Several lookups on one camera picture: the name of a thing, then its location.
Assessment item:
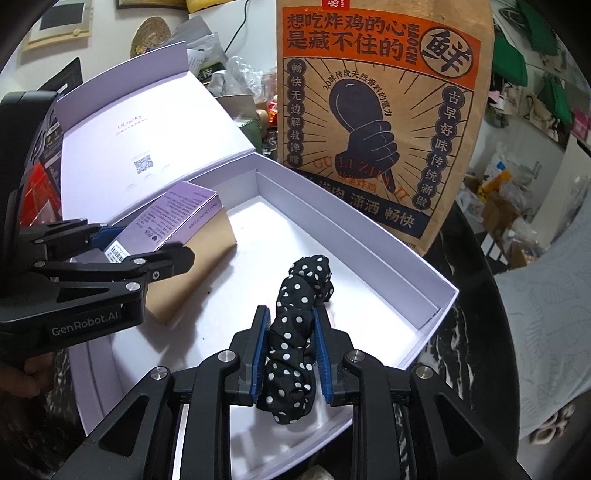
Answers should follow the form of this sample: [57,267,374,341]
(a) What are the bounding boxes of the grey paper bag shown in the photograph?
[168,16,220,49]

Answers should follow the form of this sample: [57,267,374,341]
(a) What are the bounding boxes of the cream wall intercom panel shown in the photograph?
[25,0,98,51]

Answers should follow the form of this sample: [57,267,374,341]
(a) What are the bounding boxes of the brown printed paper bag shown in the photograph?
[276,0,483,252]

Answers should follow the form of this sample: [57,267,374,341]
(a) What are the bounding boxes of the person's left hand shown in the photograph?
[0,357,57,398]

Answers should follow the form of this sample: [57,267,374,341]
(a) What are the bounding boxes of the small lavender carton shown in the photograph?
[104,181,223,266]

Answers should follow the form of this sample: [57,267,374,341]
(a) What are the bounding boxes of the clear plastic wrap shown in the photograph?
[203,55,278,153]

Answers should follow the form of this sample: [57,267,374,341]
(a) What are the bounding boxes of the black polka dot scrunchie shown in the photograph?
[256,254,335,425]

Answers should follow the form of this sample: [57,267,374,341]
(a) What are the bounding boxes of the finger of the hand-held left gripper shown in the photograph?
[18,219,124,252]
[28,242,195,301]

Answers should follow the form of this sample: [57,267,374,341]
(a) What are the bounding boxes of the black power cable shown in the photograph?
[226,0,252,51]

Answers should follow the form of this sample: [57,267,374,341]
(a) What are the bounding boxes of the pile of plastic bags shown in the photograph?
[457,143,555,273]

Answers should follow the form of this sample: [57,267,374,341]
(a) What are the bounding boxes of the tan cardboard box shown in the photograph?
[144,205,238,326]

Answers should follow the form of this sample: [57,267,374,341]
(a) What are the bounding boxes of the grey cushion on chair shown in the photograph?
[494,217,591,444]

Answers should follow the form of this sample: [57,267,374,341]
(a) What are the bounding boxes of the black printed display box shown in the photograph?
[32,58,81,153]

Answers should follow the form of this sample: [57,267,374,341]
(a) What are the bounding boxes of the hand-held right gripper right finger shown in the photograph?
[311,305,536,480]

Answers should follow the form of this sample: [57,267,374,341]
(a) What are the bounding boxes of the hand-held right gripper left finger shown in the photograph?
[60,305,273,480]

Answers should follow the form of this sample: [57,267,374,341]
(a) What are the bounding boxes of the red canister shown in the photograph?
[21,164,63,222]

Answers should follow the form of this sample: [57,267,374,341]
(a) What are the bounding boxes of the lavender gift box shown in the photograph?
[50,39,460,462]

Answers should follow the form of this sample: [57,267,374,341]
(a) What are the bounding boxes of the woven straw fan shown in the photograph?
[130,17,178,58]

